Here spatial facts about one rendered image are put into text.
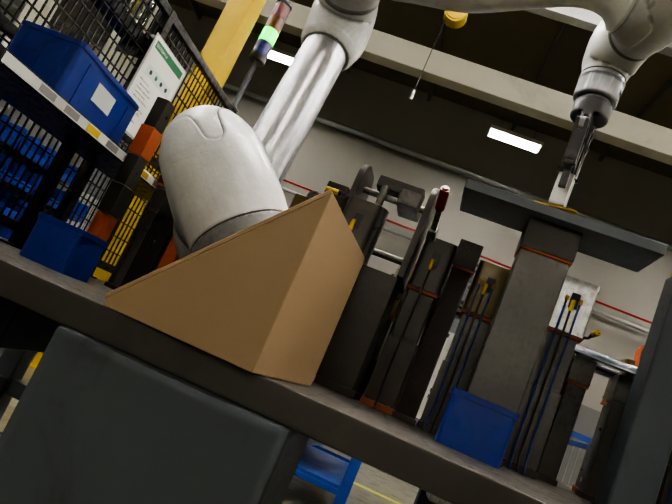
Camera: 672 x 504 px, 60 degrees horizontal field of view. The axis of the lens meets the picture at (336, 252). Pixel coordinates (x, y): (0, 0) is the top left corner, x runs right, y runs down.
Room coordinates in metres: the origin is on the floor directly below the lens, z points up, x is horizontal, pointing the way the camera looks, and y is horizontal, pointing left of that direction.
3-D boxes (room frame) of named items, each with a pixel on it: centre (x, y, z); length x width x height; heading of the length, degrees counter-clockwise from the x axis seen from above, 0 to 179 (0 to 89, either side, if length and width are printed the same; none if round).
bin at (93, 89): (1.35, 0.73, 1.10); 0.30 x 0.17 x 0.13; 171
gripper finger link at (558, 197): (1.07, -0.36, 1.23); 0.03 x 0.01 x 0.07; 62
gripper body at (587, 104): (1.08, -0.36, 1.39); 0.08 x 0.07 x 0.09; 152
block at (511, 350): (1.07, -0.37, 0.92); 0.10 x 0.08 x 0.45; 77
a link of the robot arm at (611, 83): (1.08, -0.36, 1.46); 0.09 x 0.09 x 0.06
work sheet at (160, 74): (1.79, 0.75, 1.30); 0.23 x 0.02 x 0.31; 167
